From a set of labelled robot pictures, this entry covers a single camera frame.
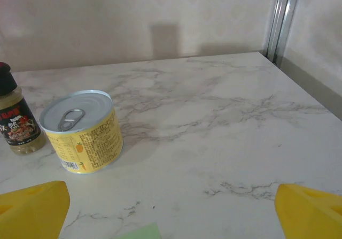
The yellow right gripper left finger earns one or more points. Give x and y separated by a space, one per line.
32 212

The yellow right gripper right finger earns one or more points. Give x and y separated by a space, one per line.
310 217

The light green paper sheet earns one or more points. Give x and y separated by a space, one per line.
144 232

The small yellow-filled glass cup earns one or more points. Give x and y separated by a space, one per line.
91 142

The spice bottle with black cap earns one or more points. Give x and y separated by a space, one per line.
18 121

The aluminium frame post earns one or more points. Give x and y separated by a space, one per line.
283 17

